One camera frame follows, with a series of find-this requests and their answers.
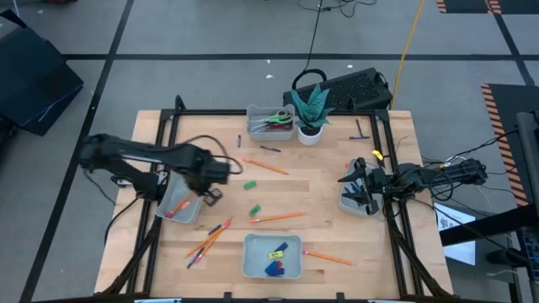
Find black hazard-striped floor mat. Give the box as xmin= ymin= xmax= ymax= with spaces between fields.
xmin=481 ymin=82 xmax=539 ymax=208
xmin=435 ymin=0 xmax=539 ymax=15

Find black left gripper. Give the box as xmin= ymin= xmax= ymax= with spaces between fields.
xmin=184 ymin=157 xmax=232 ymax=208

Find green plant in white pot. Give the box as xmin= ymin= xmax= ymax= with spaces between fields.
xmin=289 ymin=82 xmax=336 ymax=146

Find black perforated computer case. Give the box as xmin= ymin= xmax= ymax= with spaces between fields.
xmin=282 ymin=66 xmax=394 ymax=114

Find black left base cable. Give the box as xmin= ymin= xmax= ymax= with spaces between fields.
xmin=82 ymin=167 xmax=142 ymax=246

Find white printed paper sheet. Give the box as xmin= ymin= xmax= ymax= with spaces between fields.
xmin=433 ymin=202 xmax=478 ymax=267

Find dark blue folded mat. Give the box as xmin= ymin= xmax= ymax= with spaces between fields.
xmin=0 ymin=8 xmax=85 ymax=137

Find black stand foot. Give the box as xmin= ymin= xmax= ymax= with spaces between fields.
xmin=483 ymin=247 xmax=532 ymax=268

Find black stand bar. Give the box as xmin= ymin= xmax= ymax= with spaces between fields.
xmin=439 ymin=204 xmax=539 ymax=248

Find black right base cable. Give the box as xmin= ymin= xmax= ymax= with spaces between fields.
xmin=454 ymin=128 xmax=520 ymax=163

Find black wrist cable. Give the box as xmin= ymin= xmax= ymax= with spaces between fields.
xmin=420 ymin=166 xmax=455 ymax=204
xmin=180 ymin=134 xmax=245 ymax=176

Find thin black cable tangle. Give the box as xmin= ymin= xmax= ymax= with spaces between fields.
xmin=296 ymin=0 xmax=378 ymax=19

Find black base cable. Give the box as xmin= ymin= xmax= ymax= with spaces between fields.
xmin=82 ymin=167 xmax=142 ymax=246
xmin=454 ymin=128 xmax=520 ymax=163

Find black aluminium frame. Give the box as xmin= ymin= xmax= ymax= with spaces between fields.
xmin=100 ymin=94 xmax=454 ymax=300

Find orange pencil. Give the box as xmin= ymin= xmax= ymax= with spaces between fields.
xmin=165 ymin=191 xmax=197 ymax=219
xmin=249 ymin=212 xmax=305 ymax=224
xmin=302 ymin=249 xmax=355 ymax=267
xmin=193 ymin=217 xmax=233 ymax=264
xmin=168 ymin=200 xmax=191 ymax=218
xmin=184 ymin=226 xmax=227 ymax=258
xmin=241 ymin=157 xmax=291 ymax=176

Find green scissors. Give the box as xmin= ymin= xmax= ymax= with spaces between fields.
xmin=248 ymin=109 xmax=295 ymax=132

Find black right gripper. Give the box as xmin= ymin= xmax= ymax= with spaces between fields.
xmin=338 ymin=157 xmax=399 ymax=216

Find dark T-shaped hex key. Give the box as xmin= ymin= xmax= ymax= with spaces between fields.
xmin=349 ymin=118 xmax=372 ymax=141

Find yellow floor cable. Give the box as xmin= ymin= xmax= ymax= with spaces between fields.
xmin=390 ymin=0 xmax=425 ymax=109

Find dark blue pen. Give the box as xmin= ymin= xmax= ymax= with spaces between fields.
xmin=186 ymin=250 xmax=205 ymax=269

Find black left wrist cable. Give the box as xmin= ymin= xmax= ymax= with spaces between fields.
xmin=180 ymin=134 xmax=245 ymax=176

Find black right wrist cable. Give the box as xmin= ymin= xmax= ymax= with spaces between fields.
xmin=420 ymin=166 xmax=455 ymax=204

